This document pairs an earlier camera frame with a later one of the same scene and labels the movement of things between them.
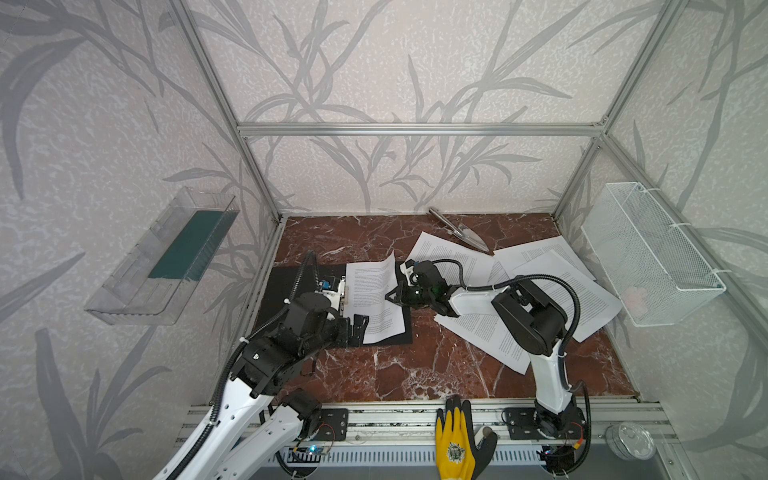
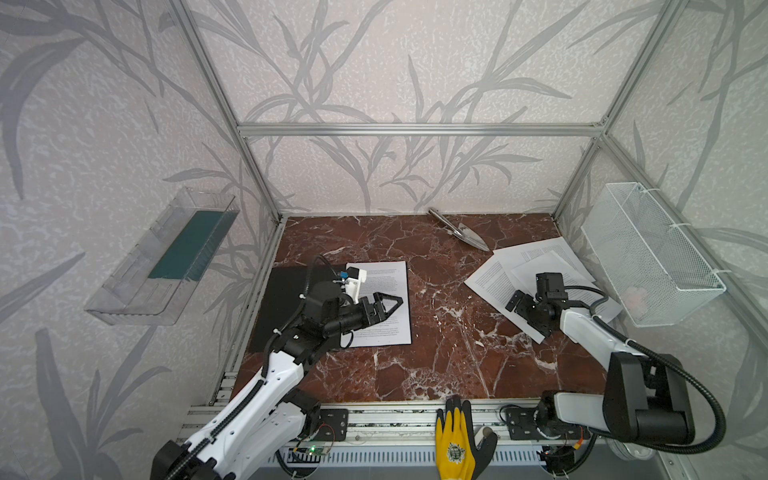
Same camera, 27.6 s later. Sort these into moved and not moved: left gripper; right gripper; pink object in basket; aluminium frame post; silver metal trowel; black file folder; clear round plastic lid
Moved: right gripper; left gripper
Not moved: black file folder; silver metal trowel; clear round plastic lid; aluminium frame post; pink object in basket
